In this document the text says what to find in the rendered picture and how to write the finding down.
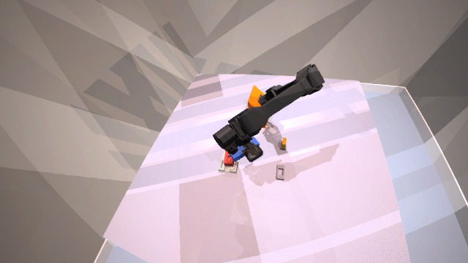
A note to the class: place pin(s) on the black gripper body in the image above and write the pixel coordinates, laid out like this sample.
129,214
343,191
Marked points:
253,152

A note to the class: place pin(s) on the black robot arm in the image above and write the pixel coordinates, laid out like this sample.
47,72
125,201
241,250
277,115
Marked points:
249,122

